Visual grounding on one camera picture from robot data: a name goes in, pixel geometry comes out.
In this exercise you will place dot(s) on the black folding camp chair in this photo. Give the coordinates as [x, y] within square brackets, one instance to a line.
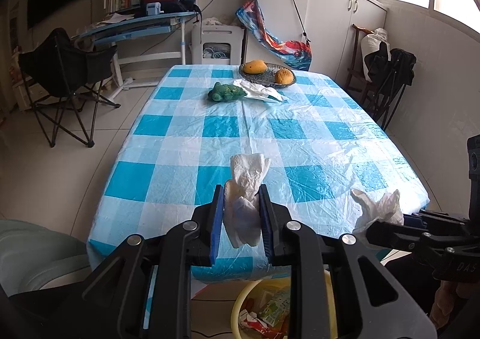
[56, 65]

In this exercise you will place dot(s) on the white wall cabinet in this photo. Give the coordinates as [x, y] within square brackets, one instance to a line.
[330, 12]

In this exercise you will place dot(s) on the white tissue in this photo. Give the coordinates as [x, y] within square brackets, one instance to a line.
[258, 90]
[243, 207]
[378, 207]

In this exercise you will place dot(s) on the colourful printed cloth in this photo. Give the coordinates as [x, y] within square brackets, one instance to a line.
[285, 50]

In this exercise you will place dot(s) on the light blue desk gadget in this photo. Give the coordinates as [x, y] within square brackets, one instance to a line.
[153, 8]

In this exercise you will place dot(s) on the yellow mango with dark spot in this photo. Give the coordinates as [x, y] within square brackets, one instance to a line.
[255, 67]

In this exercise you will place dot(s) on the loose papers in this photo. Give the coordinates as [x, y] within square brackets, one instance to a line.
[116, 17]

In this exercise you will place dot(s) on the blue and green milk carton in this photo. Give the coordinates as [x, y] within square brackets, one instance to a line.
[273, 305]

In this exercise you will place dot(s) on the yellow plastic bin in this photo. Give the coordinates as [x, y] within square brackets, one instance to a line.
[240, 305]

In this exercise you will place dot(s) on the person's right hand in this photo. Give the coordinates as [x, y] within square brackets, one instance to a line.
[446, 301]

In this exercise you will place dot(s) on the blue study desk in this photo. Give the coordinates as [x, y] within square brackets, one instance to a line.
[131, 26]

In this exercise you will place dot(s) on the pale green cushioned seat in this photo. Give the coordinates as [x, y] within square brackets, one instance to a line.
[37, 252]

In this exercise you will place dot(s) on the white bag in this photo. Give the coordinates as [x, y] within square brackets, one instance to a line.
[369, 42]

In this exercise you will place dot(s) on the red and white snack wrapper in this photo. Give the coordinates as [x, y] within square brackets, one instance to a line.
[257, 324]

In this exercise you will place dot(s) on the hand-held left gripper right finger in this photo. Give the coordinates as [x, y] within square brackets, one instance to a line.
[264, 226]

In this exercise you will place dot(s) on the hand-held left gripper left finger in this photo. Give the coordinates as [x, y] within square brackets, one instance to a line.
[217, 226]

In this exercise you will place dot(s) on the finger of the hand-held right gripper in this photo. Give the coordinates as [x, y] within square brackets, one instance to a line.
[397, 237]
[435, 217]

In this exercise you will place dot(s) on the wooden chair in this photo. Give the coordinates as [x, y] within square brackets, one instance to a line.
[356, 72]

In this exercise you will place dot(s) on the dark woven fruit tray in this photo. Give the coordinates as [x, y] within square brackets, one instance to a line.
[264, 78]

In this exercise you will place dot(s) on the green frog toy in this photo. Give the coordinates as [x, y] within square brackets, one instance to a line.
[225, 92]

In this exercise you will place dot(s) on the blue white checkered tablecloth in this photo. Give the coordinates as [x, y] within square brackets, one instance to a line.
[232, 125]

